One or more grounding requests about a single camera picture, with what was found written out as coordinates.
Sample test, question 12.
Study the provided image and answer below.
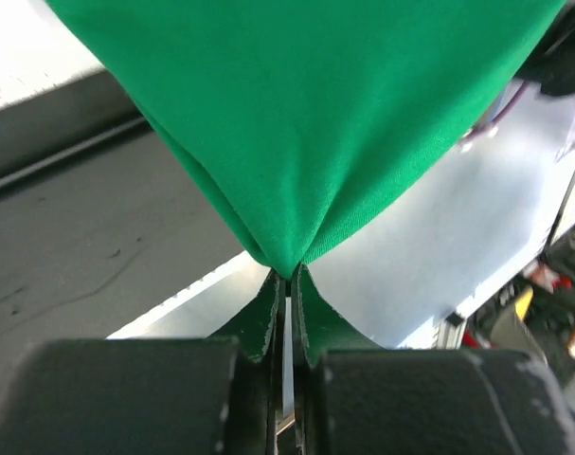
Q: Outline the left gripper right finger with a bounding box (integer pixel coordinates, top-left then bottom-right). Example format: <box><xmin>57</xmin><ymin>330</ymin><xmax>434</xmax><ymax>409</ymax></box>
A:
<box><xmin>291</xmin><ymin>265</ymin><xmax>575</xmax><ymax>454</ymax></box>

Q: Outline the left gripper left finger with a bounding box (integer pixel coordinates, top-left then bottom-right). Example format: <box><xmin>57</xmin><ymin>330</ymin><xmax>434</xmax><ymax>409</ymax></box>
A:
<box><xmin>0</xmin><ymin>272</ymin><xmax>286</xmax><ymax>454</ymax></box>

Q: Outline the green t shirt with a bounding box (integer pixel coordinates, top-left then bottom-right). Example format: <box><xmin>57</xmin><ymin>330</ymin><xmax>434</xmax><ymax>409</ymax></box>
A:
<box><xmin>50</xmin><ymin>1</ymin><xmax>563</xmax><ymax>278</ymax></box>

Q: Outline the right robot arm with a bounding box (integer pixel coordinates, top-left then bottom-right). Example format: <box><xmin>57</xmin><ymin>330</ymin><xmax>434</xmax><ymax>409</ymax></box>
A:
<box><xmin>515</xmin><ymin>1</ymin><xmax>575</xmax><ymax>98</ymax></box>

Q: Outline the white slotted cable duct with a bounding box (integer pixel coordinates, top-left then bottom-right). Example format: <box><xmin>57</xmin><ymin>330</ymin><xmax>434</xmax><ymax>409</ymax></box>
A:
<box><xmin>108</xmin><ymin>252</ymin><xmax>269</xmax><ymax>339</ymax></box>

